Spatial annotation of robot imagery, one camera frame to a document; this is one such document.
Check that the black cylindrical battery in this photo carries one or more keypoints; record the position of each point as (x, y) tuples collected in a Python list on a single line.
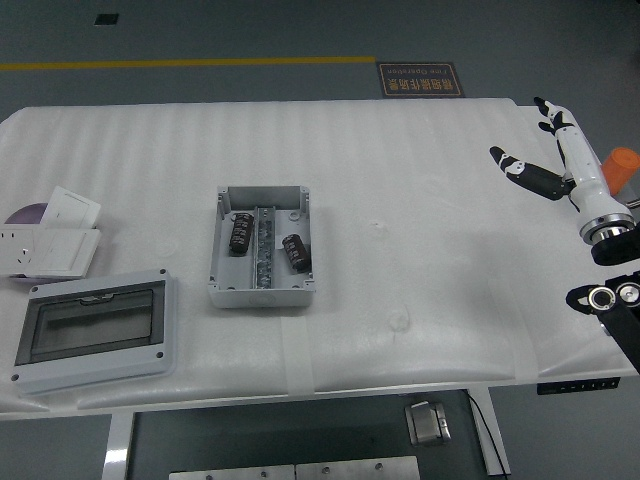
[(241, 234), (295, 252)]

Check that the grey open plastic box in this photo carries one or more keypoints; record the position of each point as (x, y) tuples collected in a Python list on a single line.
[(225, 280)]

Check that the white tape strip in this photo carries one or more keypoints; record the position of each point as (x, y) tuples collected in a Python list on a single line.
[(297, 355)]

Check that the white foam mat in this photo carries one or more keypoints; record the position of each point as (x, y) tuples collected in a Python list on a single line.
[(400, 150)]

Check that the black floor sign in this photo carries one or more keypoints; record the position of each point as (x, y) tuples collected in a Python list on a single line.
[(420, 80)]

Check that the silver metal block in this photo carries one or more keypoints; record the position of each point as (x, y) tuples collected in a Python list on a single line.
[(427, 422)]

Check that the grey metal plate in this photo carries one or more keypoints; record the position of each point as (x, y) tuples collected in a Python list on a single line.
[(230, 473), (357, 469)]

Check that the grey lid with window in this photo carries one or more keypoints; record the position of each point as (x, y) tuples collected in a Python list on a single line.
[(100, 372)]

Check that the white table leg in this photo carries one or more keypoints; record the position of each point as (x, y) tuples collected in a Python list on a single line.
[(495, 430), (117, 450)]

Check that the purple disc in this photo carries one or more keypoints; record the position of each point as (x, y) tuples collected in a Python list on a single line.
[(30, 214)]

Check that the black table control panel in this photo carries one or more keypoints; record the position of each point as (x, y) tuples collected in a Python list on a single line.
[(575, 386)]

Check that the black floor hatch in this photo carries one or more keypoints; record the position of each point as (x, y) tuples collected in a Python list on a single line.
[(106, 19)]

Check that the orange cylinder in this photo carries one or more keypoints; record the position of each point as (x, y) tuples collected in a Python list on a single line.
[(622, 170)]

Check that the metal rail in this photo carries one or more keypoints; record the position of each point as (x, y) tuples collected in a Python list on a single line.
[(264, 245)]

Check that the white switch panel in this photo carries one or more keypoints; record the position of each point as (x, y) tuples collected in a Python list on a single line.
[(65, 252)]

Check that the white wall socket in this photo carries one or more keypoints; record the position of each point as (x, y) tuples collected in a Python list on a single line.
[(20, 245)]

